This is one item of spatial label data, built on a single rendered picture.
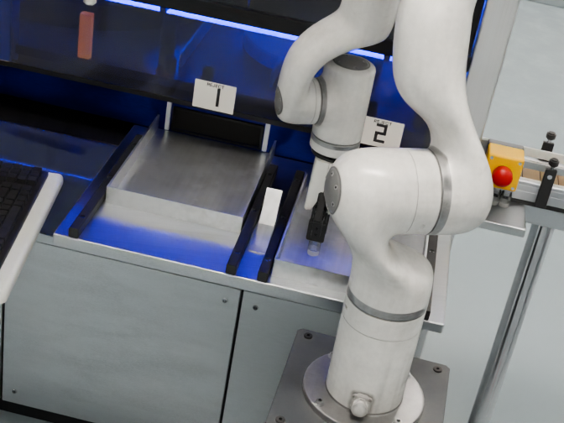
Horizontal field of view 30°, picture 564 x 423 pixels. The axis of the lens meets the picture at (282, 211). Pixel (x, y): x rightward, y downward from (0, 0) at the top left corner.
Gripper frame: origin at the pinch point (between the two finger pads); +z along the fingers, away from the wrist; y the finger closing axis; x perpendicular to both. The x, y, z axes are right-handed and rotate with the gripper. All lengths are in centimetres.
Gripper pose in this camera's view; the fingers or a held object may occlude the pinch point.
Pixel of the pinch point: (317, 227)
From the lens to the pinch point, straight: 185.4
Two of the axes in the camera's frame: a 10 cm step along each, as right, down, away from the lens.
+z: -1.5, 8.5, 5.1
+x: 9.7, 2.2, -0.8
